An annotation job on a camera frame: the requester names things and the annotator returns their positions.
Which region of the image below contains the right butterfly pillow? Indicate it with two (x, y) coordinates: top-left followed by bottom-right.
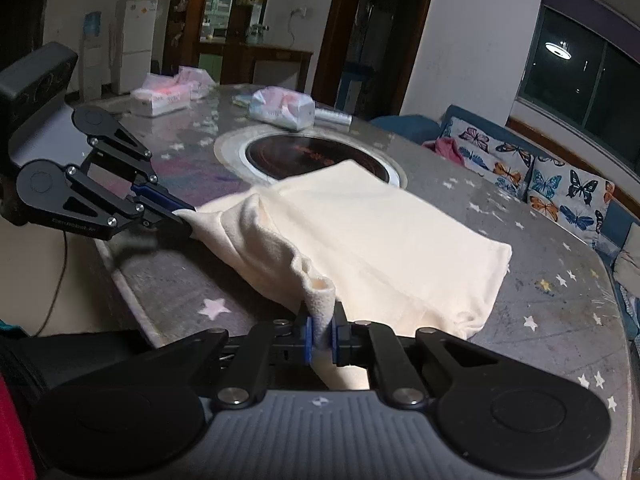
(526, 156), (615, 247)

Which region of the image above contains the butterfly pillow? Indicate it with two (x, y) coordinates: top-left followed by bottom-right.
(526, 156), (615, 247)
(445, 117), (534, 198)

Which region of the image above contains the white tissue box front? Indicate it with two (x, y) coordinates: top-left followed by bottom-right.
(129, 73), (191, 118)

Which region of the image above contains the pink tissue pack rear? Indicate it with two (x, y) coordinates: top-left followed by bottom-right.
(177, 66), (218, 101)

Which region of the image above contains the pink white tissue pack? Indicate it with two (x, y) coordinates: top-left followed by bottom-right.
(248, 86), (316, 131)

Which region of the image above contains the cream garment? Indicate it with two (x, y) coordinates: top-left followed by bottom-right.
(171, 158), (516, 392)

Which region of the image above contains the round black induction cooktop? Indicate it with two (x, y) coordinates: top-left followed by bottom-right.
(214, 125), (408, 188)

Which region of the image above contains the dark green framed window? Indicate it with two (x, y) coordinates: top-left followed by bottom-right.
(520, 6), (639, 169)

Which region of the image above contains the grey plain cushion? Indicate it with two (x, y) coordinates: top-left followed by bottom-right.
(614, 223), (640, 298)

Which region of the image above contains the white refrigerator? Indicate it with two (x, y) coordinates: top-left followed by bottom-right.
(111, 0), (158, 94)

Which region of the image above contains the small colourful tissue packet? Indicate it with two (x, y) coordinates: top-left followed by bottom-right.
(232, 93), (253, 108)

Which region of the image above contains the silver roll on table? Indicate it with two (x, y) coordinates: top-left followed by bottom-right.
(314, 107), (352, 127)

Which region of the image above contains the dark wooden side table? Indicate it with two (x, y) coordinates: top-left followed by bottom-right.
(198, 38), (312, 92)

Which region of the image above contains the blue corner sofa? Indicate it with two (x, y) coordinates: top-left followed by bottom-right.
(372, 105), (639, 344)

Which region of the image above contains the pink cloth on sofa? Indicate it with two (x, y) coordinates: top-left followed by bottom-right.
(422, 136), (464, 167)

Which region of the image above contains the left butterfly pillow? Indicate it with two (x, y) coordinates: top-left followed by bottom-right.
(445, 117), (534, 198)

